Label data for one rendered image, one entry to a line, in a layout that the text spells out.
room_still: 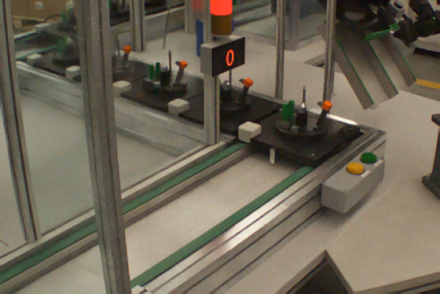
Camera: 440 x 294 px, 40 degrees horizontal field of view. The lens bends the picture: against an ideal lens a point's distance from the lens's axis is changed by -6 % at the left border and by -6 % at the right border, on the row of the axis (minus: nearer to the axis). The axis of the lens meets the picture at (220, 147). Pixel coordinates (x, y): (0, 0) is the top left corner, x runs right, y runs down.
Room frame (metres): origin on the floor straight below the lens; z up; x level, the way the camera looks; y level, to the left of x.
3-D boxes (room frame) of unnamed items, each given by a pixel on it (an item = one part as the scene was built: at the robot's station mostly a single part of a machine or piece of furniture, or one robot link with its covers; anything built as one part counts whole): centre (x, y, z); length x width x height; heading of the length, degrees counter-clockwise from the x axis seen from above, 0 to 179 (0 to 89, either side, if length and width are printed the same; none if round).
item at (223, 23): (1.45, 0.00, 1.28); 0.05 x 0.05 x 0.05
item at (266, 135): (1.52, -0.21, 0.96); 0.24 x 0.24 x 0.02; 50
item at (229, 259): (1.21, -0.16, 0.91); 0.89 x 0.06 x 0.11; 140
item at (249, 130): (1.51, -0.08, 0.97); 0.05 x 0.05 x 0.04; 50
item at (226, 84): (1.69, -0.02, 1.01); 0.24 x 0.24 x 0.13; 50
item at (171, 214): (1.31, -0.01, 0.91); 0.84 x 0.28 x 0.10; 140
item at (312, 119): (1.52, -0.21, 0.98); 0.14 x 0.14 x 0.02
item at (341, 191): (1.32, -0.33, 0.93); 0.21 x 0.07 x 0.06; 140
